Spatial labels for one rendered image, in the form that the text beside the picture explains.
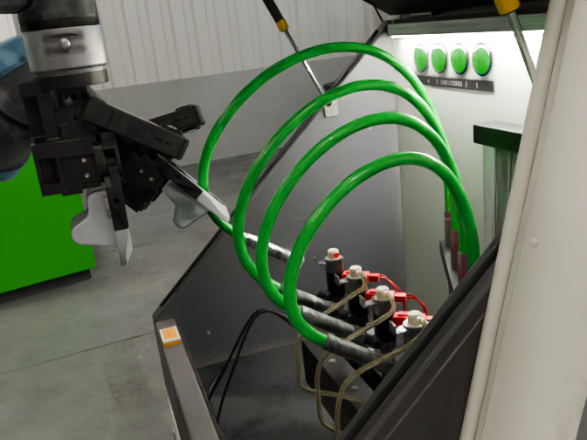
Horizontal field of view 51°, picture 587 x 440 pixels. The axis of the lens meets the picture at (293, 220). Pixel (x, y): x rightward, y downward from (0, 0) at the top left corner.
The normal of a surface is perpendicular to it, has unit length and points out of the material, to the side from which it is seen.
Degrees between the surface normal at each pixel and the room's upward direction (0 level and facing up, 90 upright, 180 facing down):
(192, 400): 0
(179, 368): 0
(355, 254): 90
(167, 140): 90
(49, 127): 90
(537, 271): 76
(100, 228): 93
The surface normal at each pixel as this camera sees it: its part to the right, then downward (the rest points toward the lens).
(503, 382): -0.94, -0.04
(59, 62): 0.08, 0.30
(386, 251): 0.32, 0.25
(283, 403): -0.11, -0.95
